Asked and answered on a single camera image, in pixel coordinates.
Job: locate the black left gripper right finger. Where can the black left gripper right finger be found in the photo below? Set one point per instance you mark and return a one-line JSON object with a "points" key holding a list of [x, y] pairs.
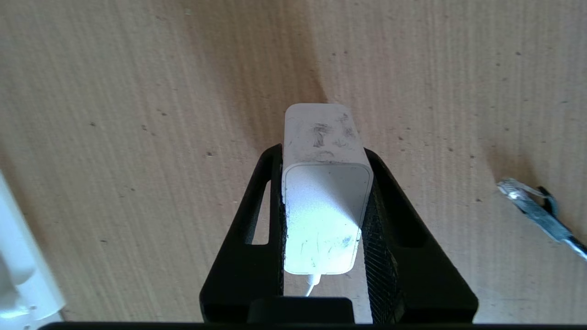
{"points": [[412, 284]]}

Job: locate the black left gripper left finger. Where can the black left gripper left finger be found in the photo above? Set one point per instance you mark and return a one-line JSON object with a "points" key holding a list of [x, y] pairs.
{"points": [[243, 275]]}

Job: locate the white wifi router with antennas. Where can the white wifi router with antennas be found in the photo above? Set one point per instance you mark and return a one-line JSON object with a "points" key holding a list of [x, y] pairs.
{"points": [[23, 275]]}

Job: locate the white power adapter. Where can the white power adapter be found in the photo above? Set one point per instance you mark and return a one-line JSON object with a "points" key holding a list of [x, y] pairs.
{"points": [[325, 206]]}

